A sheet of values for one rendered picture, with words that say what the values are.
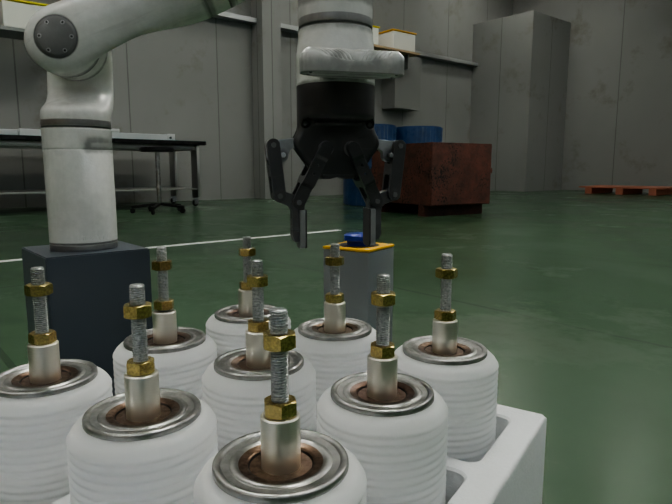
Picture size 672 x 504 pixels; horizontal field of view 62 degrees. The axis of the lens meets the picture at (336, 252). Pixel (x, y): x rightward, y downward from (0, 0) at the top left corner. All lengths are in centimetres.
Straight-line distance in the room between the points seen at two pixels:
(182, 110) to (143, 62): 72
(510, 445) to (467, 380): 7
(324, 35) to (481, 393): 34
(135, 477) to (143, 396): 5
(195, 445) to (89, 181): 54
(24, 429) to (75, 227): 43
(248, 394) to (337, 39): 31
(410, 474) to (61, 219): 62
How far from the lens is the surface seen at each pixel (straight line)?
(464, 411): 50
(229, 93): 803
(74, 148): 85
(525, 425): 57
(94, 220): 86
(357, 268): 71
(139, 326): 39
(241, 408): 45
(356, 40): 54
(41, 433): 47
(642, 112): 1154
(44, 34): 86
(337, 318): 57
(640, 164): 1148
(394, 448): 39
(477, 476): 48
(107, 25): 85
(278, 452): 32
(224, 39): 812
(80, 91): 91
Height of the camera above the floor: 41
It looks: 8 degrees down
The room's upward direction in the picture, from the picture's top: straight up
